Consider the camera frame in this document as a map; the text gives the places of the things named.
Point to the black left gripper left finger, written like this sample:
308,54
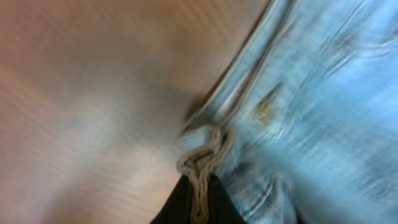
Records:
178,207

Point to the light blue denim shorts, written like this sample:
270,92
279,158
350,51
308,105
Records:
304,122

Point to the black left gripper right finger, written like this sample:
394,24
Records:
221,207

